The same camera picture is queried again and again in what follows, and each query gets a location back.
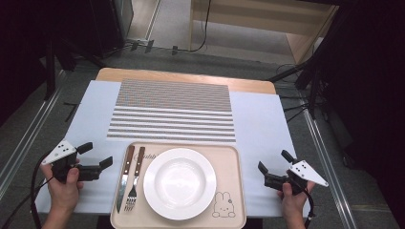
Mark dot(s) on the beige tray with rabbit print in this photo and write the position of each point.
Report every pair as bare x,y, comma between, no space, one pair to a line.
229,159

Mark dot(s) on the striped woven placemat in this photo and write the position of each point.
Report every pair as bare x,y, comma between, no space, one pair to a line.
172,108

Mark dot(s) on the person's left hand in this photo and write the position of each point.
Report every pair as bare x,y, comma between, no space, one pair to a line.
63,195

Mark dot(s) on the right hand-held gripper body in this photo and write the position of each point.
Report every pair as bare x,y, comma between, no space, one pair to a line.
307,173

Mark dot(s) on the person's right hand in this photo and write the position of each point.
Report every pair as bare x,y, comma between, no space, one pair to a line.
294,203

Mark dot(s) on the dark cabinet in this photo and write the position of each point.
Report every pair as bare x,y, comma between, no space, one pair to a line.
108,25

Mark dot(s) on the black stand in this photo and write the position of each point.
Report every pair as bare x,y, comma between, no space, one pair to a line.
313,82
49,70

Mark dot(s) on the light wooden shelf unit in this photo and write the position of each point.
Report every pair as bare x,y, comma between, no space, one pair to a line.
254,19

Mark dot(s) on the white round plate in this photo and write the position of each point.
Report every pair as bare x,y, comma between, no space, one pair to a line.
180,183

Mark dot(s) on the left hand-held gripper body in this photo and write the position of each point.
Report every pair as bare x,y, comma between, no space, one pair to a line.
60,151

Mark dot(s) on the white table cover sheet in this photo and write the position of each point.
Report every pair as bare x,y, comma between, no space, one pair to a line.
261,127

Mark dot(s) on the metal floor rail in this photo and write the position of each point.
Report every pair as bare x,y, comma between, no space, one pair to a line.
28,133
328,171

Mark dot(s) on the power strip with plugs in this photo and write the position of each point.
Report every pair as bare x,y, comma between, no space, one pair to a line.
141,44

